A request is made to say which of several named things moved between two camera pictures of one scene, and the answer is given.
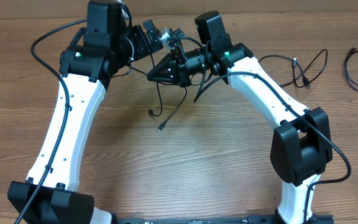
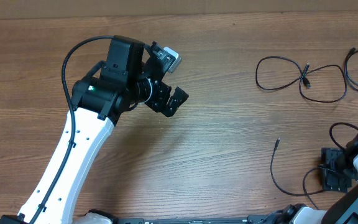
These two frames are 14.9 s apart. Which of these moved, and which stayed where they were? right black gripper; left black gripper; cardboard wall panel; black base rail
Moved: left black gripper; right black gripper
Stayed: cardboard wall panel; black base rail
